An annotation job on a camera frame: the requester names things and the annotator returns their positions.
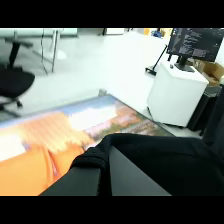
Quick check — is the computer monitor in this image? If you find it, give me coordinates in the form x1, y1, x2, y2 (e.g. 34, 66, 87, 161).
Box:
166, 27, 224, 73

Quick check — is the white cabinet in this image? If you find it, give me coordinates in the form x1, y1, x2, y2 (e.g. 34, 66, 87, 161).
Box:
146, 61, 210, 129

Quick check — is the black office chair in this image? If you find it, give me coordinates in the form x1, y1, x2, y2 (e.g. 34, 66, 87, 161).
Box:
0, 37, 36, 118

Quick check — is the white desk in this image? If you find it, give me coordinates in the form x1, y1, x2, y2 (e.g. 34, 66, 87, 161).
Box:
0, 27, 79, 74

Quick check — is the black garment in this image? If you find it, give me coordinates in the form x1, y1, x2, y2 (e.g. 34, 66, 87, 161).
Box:
70, 132, 224, 197

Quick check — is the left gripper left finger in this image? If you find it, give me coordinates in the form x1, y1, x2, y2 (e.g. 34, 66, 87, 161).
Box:
39, 166, 102, 197

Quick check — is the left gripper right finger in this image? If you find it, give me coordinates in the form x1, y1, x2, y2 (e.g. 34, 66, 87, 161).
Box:
109, 146, 172, 197

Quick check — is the orange garment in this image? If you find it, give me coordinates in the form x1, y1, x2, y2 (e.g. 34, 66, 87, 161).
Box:
0, 143, 86, 197

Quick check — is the cardboard box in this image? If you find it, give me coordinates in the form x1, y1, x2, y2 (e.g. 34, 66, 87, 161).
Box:
194, 59, 224, 87

